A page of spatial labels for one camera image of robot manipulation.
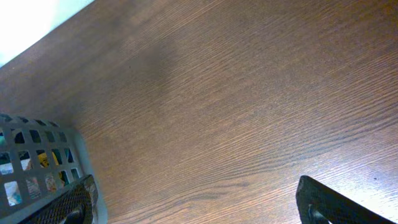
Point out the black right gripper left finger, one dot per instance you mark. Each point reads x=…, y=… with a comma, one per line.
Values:
x=77, y=204

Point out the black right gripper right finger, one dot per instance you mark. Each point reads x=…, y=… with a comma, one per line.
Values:
x=318, y=203

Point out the white tissue multipack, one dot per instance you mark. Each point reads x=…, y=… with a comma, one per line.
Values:
x=13, y=193

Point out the green Nescafe coffee bag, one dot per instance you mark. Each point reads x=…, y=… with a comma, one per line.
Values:
x=57, y=160

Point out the grey plastic shopping basket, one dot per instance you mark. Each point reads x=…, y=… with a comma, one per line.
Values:
x=21, y=137

